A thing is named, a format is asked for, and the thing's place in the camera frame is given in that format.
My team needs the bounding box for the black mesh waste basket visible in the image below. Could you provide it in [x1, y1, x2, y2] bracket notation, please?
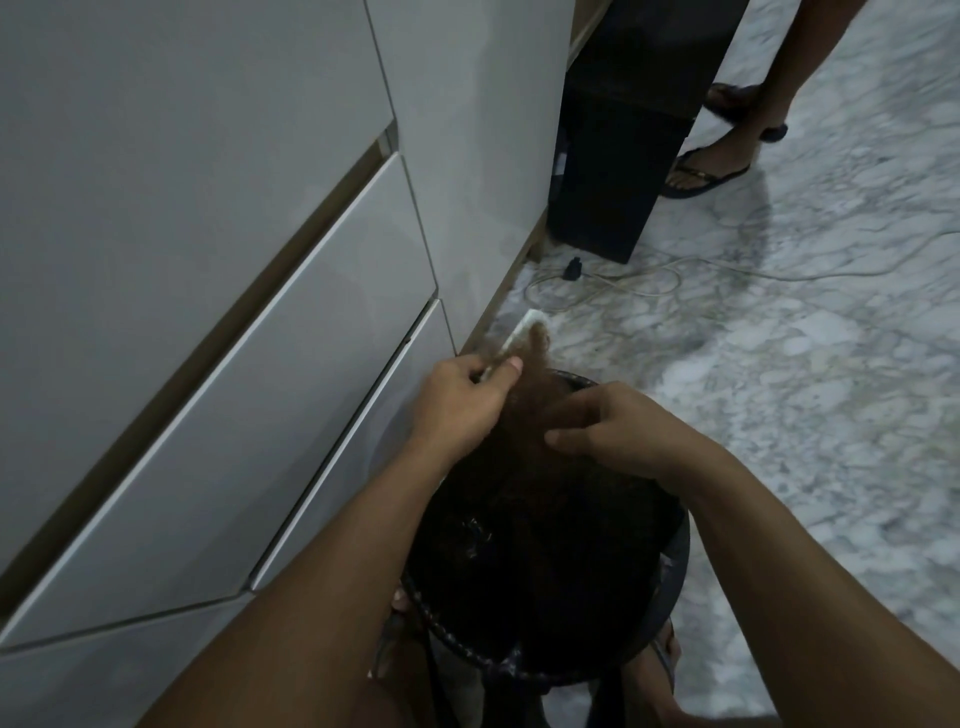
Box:
[401, 371, 691, 690]

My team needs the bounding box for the large brown hair clump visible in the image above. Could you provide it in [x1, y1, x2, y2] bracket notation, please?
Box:
[494, 323, 598, 485]

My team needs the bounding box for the white floor cable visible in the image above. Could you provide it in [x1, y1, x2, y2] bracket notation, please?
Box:
[523, 230, 960, 313]

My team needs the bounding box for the person's leg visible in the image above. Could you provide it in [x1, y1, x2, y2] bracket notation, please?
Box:
[620, 626, 685, 728]
[367, 588, 438, 728]

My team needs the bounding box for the white drawer cabinet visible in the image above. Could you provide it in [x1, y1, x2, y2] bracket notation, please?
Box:
[0, 0, 594, 728]

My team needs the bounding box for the person's left forearm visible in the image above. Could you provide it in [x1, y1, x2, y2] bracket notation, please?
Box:
[138, 442, 451, 728]

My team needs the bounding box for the light blue hairbrush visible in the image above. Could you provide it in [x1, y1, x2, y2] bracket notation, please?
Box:
[479, 308, 553, 384]

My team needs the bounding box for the person's right hand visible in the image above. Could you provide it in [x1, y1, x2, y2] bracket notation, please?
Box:
[543, 382, 706, 500]

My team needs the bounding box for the black speaker box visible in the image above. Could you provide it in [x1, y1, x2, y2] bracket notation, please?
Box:
[545, 0, 751, 265]

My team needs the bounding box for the person's left hand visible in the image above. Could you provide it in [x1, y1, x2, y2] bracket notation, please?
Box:
[408, 352, 525, 470]

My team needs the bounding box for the person's right forearm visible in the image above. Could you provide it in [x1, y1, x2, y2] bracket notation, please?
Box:
[678, 449, 960, 728]

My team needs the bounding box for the person's left leg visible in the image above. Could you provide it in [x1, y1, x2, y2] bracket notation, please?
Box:
[367, 588, 438, 728]

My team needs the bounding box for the person's black sandal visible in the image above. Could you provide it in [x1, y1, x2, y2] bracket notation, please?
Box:
[373, 611, 412, 680]
[648, 637, 681, 693]

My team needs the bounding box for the person's right leg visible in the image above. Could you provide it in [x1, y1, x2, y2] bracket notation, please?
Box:
[620, 626, 685, 728]

